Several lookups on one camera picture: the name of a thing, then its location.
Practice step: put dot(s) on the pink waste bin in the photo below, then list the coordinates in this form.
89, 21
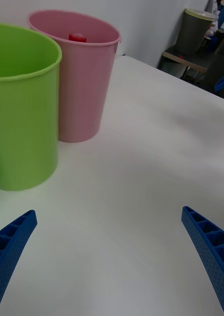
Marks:
84, 93

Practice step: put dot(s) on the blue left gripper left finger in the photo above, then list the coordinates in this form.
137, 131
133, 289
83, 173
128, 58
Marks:
10, 251

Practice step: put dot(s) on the grey waste bin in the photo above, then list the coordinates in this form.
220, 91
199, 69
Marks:
193, 32

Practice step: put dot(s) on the wooden side table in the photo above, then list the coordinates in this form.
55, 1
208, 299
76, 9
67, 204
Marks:
183, 59

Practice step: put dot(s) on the green waste bin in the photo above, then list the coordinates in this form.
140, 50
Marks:
25, 111

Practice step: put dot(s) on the clear bottle with red cap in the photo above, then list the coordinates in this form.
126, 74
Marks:
77, 37

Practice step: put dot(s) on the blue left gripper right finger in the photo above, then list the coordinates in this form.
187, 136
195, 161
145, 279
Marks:
213, 251

